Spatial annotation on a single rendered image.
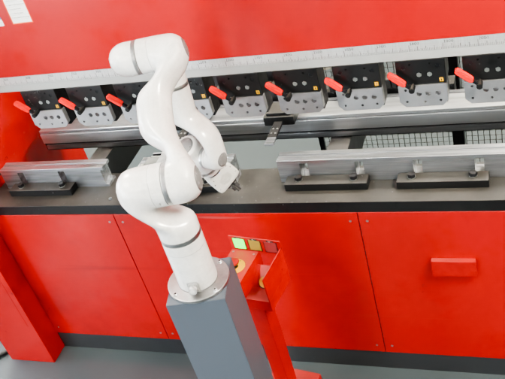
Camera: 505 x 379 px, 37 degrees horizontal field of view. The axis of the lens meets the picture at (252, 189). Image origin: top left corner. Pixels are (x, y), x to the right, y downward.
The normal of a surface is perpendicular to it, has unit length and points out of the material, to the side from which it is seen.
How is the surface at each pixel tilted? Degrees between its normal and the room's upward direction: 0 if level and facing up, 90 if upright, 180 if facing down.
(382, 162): 90
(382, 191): 0
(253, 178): 0
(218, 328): 90
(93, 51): 90
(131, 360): 0
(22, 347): 90
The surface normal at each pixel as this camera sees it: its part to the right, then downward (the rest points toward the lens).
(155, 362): -0.24, -0.78
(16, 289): 0.93, -0.02
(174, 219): 0.16, -0.53
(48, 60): -0.27, 0.62
